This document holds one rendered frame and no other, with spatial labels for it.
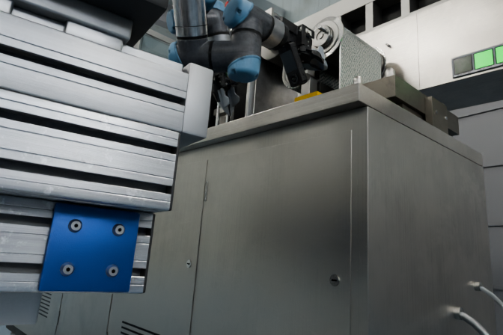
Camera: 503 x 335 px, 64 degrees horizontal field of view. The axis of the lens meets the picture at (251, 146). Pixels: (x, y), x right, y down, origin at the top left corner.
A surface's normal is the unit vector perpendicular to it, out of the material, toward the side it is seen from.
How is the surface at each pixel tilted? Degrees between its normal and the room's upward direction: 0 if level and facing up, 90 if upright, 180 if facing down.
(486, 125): 90
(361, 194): 90
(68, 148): 90
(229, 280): 90
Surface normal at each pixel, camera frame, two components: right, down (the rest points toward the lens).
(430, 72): -0.73, -0.23
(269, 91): 0.67, -0.15
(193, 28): 0.26, 0.36
